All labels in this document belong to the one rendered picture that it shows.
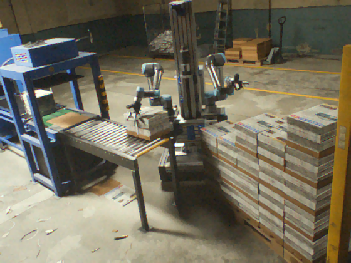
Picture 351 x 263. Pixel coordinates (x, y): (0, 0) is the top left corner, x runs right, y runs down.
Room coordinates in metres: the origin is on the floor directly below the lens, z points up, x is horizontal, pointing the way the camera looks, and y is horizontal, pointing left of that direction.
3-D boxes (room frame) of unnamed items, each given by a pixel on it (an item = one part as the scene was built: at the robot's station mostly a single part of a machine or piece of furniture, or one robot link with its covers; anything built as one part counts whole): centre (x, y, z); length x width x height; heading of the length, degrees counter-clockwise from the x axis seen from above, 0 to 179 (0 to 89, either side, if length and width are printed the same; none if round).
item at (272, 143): (2.42, -0.87, 0.95); 0.38 x 0.29 x 0.23; 117
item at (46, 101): (4.57, 1.81, 0.93); 0.38 x 0.30 x 0.26; 45
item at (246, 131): (2.68, -0.74, 0.95); 0.38 x 0.29 x 0.23; 115
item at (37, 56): (4.16, 1.40, 1.65); 0.60 x 0.45 x 0.20; 135
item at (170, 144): (3.62, 0.51, 0.74); 1.34 x 0.05 x 0.12; 45
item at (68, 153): (3.68, 1.28, 0.34); 0.06 x 0.06 x 0.68; 45
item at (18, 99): (4.97, 2.20, 0.75); 1.53 x 0.64 x 0.10; 45
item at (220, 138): (2.80, -0.68, 0.42); 1.17 x 0.39 x 0.83; 27
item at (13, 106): (4.07, 1.93, 0.77); 0.09 x 0.09 x 1.55; 45
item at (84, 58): (4.16, 1.40, 1.50); 0.94 x 0.68 x 0.10; 135
